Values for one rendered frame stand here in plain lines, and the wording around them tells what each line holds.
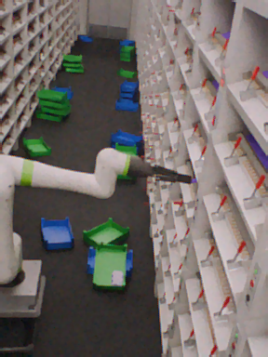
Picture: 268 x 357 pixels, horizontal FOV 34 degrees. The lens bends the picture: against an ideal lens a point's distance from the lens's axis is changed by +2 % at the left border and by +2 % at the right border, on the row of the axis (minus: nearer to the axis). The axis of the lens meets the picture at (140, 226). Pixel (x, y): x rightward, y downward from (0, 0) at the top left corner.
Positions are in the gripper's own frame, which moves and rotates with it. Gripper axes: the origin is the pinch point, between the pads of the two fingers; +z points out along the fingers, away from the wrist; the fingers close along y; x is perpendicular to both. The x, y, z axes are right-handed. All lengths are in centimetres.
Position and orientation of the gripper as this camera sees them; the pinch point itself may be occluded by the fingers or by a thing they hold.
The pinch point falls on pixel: (183, 178)
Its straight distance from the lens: 201.0
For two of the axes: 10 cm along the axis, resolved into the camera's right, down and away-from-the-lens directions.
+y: 0.2, 5.2, -8.5
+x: 2.5, -8.3, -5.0
